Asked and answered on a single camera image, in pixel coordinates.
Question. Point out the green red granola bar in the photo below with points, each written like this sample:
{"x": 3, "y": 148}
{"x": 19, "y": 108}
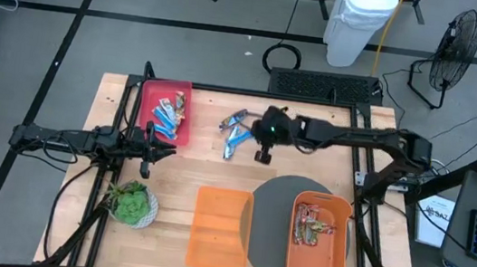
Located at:
{"x": 322, "y": 228}

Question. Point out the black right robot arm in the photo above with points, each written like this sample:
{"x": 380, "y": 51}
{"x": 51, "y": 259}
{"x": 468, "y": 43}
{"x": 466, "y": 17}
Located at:
{"x": 356, "y": 136}

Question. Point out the blue bar with granola picture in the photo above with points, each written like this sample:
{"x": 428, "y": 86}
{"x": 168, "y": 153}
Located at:
{"x": 233, "y": 119}

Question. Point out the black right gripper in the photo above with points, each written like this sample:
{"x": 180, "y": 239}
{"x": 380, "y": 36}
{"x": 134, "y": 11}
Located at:
{"x": 273, "y": 126}

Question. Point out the black floor fan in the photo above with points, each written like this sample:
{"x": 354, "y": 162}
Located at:
{"x": 456, "y": 46}

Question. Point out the white trash bin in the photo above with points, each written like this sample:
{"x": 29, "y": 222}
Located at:
{"x": 356, "y": 25}

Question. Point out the white printed sign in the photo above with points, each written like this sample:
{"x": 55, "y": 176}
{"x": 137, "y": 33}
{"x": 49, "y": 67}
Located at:
{"x": 435, "y": 221}

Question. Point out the grey round woven placemat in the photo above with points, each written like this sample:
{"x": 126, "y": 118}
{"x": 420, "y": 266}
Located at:
{"x": 270, "y": 228}

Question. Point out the opaque orange plastic basket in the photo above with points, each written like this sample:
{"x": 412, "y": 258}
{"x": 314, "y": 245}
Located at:
{"x": 318, "y": 266}

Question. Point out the succulent in white patterned pot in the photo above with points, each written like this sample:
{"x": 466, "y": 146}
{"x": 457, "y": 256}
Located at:
{"x": 131, "y": 207}

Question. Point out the blue and white granola bar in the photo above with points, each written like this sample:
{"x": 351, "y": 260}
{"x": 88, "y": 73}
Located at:
{"x": 231, "y": 144}

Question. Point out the red plastic bin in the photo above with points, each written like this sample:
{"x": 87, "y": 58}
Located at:
{"x": 149, "y": 95}

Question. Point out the black perforated computer case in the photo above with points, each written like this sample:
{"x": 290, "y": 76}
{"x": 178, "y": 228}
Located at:
{"x": 317, "y": 86}

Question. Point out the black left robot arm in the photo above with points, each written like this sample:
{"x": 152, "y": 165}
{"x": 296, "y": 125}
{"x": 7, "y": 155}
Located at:
{"x": 60, "y": 139}

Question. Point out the black aluminium table frame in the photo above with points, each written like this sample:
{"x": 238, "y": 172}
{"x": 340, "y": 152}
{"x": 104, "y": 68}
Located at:
{"x": 225, "y": 90}

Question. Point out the translucent orange plastic bin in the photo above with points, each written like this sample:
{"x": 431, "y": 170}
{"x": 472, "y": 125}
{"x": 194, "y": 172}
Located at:
{"x": 219, "y": 231}

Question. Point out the silver green granola bar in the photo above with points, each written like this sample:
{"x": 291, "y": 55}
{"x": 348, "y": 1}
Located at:
{"x": 299, "y": 223}
{"x": 311, "y": 213}

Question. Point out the blue bar orange Chewy end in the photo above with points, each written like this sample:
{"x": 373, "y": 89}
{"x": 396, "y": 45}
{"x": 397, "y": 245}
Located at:
{"x": 180, "y": 106}

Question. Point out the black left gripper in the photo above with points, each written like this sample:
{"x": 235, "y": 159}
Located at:
{"x": 143, "y": 147}

